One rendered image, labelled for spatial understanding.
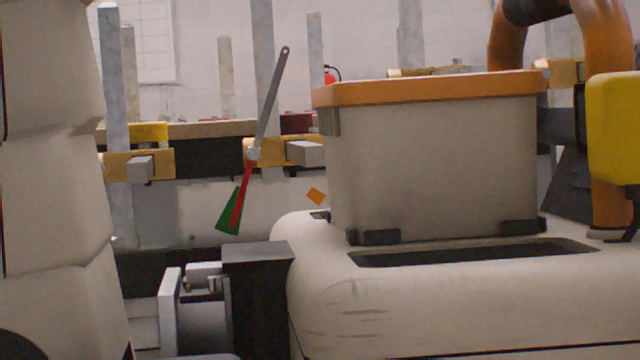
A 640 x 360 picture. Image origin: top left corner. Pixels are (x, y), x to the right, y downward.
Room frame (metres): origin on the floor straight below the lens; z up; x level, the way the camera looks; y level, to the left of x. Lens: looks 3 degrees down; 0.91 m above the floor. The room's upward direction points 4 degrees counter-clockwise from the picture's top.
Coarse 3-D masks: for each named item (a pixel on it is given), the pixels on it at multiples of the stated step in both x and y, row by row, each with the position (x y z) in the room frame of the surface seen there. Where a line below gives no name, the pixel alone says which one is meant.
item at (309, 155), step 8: (288, 144) 2.01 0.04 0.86; (296, 144) 1.87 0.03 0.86; (304, 144) 1.84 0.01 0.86; (312, 144) 1.81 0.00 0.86; (320, 144) 1.79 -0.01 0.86; (288, 152) 2.02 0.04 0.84; (296, 152) 1.87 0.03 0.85; (304, 152) 1.74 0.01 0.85; (312, 152) 1.73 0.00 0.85; (320, 152) 1.74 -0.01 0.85; (288, 160) 2.04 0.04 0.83; (296, 160) 1.88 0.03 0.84; (304, 160) 1.74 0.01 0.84; (312, 160) 1.73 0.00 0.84; (320, 160) 1.74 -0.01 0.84
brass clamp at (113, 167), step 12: (108, 156) 2.03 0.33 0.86; (120, 156) 2.03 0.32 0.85; (132, 156) 2.04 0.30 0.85; (144, 156) 2.04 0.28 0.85; (156, 156) 2.04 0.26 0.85; (168, 156) 2.04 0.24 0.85; (108, 168) 2.03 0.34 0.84; (120, 168) 2.03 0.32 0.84; (156, 168) 2.04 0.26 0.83; (168, 168) 2.04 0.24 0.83; (108, 180) 2.03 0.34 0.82; (120, 180) 2.03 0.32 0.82
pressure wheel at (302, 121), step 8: (288, 112) 2.14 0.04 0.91; (280, 120) 2.11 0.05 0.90; (288, 120) 2.11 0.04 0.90; (296, 120) 2.11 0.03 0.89; (304, 120) 2.12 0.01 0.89; (312, 120) 2.14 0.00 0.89; (280, 128) 2.11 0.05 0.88; (288, 128) 2.11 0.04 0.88; (296, 128) 2.11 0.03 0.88; (304, 128) 2.12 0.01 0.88; (296, 176) 2.15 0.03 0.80
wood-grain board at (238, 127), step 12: (228, 120) 2.53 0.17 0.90; (240, 120) 2.22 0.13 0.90; (252, 120) 2.22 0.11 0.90; (96, 132) 2.20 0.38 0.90; (168, 132) 2.21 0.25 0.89; (180, 132) 2.21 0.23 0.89; (192, 132) 2.21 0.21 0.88; (204, 132) 2.21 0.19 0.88; (216, 132) 2.22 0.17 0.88; (228, 132) 2.22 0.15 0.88; (240, 132) 2.22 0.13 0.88; (252, 132) 2.22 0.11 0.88; (96, 144) 2.20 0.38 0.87
